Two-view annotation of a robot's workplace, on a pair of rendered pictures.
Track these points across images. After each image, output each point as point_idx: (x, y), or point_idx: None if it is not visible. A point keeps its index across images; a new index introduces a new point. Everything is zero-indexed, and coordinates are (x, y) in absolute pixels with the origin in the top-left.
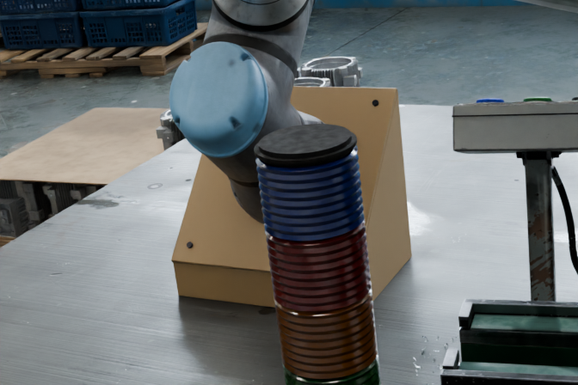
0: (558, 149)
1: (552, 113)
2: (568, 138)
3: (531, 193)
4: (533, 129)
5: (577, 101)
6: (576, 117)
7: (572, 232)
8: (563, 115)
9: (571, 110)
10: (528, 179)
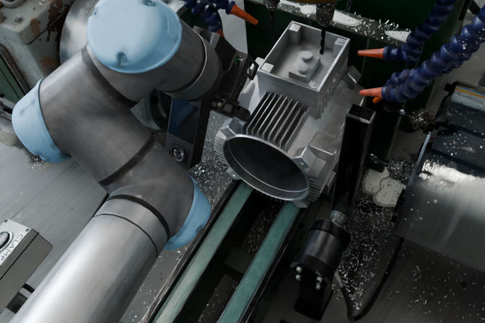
0: (24, 282)
1: (3, 272)
2: (25, 272)
3: (17, 309)
4: (2, 291)
5: (11, 252)
6: (19, 259)
7: (29, 288)
8: (11, 267)
9: (13, 260)
10: (11, 307)
